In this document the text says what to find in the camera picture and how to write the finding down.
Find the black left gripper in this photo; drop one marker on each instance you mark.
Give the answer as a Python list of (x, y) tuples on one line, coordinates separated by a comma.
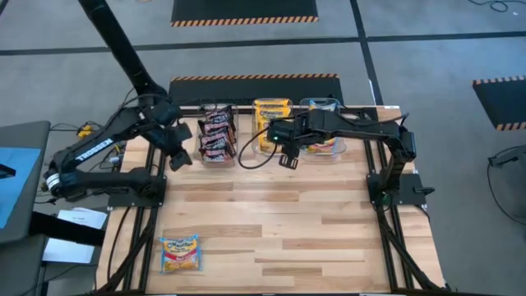
[(174, 131)]

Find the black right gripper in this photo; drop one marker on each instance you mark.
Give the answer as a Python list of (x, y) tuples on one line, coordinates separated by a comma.
[(296, 129)]

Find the yellow Maruchan noodle packet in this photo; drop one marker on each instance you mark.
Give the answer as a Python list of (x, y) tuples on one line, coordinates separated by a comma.
[(272, 103), (263, 146), (262, 128), (269, 114)]

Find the black Maruchan fire noodle packet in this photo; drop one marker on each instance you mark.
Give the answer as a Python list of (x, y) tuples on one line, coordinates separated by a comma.
[(215, 126), (218, 115), (215, 141), (217, 155)]

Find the blue Maruchan noodle packet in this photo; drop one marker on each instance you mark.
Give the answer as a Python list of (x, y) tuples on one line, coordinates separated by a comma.
[(326, 147), (324, 106), (179, 255)]

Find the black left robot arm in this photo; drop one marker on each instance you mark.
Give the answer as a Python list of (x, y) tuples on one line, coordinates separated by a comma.
[(94, 150)]

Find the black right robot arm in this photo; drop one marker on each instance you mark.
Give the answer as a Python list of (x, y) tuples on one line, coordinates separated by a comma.
[(370, 129)]

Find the clear plastic bin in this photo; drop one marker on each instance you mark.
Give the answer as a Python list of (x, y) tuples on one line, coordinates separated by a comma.
[(344, 148), (254, 140), (195, 140)]

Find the black hazard-striped floor mat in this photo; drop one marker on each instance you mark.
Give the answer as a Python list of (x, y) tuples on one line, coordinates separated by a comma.
[(501, 103), (246, 88), (246, 8)]

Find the yellow power plug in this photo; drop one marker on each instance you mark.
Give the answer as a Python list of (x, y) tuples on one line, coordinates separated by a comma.
[(85, 131)]

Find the white paper sheet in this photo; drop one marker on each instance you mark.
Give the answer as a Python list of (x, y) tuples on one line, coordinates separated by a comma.
[(82, 218), (67, 251)]

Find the thick black pole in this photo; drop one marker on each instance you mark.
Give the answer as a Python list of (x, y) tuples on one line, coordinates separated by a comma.
[(119, 45)]

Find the black bar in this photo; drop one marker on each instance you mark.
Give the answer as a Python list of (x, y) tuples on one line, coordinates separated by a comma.
[(65, 230)]

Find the grey side table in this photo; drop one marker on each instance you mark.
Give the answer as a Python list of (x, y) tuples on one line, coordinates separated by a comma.
[(24, 135)]

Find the blue sheet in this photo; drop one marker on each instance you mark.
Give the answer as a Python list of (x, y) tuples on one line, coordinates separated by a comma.
[(16, 193)]

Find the small black device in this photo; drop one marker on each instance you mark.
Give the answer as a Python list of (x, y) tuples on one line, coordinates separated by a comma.
[(6, 172)]

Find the black aluminium table frame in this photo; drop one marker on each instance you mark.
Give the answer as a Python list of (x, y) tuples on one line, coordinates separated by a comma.
[(246, 110)]

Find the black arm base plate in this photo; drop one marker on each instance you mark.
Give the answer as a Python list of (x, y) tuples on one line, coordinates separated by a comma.
[(119, 202), (417, 196)]

